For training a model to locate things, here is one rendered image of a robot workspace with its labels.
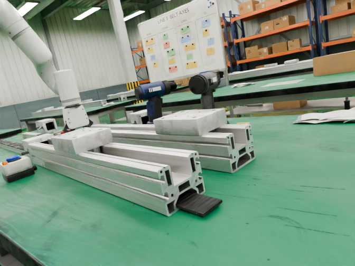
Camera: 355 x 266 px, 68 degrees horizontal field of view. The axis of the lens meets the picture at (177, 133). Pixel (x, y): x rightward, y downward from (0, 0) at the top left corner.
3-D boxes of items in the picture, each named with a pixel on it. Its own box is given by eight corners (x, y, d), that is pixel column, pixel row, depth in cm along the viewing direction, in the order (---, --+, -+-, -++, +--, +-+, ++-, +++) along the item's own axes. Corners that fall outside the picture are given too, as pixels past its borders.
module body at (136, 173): (34, 164, 102) (27, 143, 101) (59, 155, 109) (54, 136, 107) (167, 217, 44) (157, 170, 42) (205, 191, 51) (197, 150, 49)
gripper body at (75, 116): (79, 102, 126) (85, 124, 128) (57, 106, 119) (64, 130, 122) (85, 101, 120) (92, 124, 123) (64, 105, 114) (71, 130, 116)
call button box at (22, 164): (3, 179, 89) (-3, 162, 88) (34, 169, 95) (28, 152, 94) (8, 183, 83) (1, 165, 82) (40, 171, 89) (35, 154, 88)
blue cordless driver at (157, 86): (143, 139, 109) (132, 86, 105) (185, 126, 117) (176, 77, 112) (150, 141, 102) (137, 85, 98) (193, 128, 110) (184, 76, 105)
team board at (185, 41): (153, 140, 457) (128, 24, 416) (172, 132, 494) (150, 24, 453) (230, 141, 359) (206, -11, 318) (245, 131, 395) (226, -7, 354)
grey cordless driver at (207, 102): (196, 146, 83) (183, 77, 78) (217, 129, 99) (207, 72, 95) (218, 145, 79) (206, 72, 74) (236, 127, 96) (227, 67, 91)
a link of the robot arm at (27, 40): (7, 45, 112) (57, 100, 127) (13, 36, 100) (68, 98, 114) (24, 34, 116) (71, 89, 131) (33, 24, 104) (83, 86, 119)
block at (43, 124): (38, 134, 198) (35, 122, 196) (54, 130, 205) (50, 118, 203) (42, 134, 190) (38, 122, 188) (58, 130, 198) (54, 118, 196)
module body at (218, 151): (80, 148, 115) (75, 130, 113) (100, 141, 121) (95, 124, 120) (232, 173, 56) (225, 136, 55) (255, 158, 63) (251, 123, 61)
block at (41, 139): (22, 163, 108) (15, 142, 106) (52, 153, 116) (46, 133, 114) (28, 166, 101) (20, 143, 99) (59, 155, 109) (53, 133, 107)
